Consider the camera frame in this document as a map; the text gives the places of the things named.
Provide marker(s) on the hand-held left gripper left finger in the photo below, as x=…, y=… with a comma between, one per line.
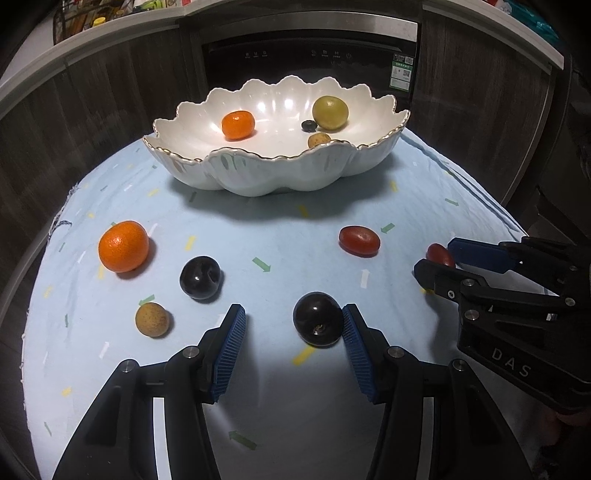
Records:
x=228, y=355

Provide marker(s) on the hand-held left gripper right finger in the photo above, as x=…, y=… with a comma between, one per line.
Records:
x=360, y=355

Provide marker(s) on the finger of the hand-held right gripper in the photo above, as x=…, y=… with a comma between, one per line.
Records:
x=434, y=277
x=475, y=254

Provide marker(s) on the red grape tomato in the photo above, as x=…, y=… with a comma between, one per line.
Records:
x=440, y=255
x=359, y=240

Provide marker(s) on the dark purple plum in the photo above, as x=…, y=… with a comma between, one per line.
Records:
x=318, y=318
x=201, y=278

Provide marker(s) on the brown longan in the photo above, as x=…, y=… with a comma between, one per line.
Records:
x=318, y=139
x=153, y=319

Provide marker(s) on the mandarin orange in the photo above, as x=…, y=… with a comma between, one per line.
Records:
x=123, y=246
x=238, y=124

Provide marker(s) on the white scalloped ceramic bowl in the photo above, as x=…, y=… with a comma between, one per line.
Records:
x=277, y=170

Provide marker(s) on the green plum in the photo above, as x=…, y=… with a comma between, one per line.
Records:
x=330, y=112

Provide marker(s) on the blueberry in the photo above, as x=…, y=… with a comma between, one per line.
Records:
x=308, y=125

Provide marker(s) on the light blue patterned tablecloth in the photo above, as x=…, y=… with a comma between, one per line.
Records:
x=286, y=240

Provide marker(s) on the dark wood cabinet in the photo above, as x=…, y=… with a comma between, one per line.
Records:
x=92, y=101
x=471, y=101

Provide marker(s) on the white kitchen counter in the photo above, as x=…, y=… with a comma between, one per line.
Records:
x=508, y=38

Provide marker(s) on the teal plastic bag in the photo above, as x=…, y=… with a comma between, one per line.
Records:
x=535, y=18

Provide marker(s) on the black built-in dishwasher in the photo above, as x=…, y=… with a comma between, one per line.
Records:
x=286, y=60

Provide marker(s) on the group of condiment bottles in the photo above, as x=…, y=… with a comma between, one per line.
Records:
x=98, y=21

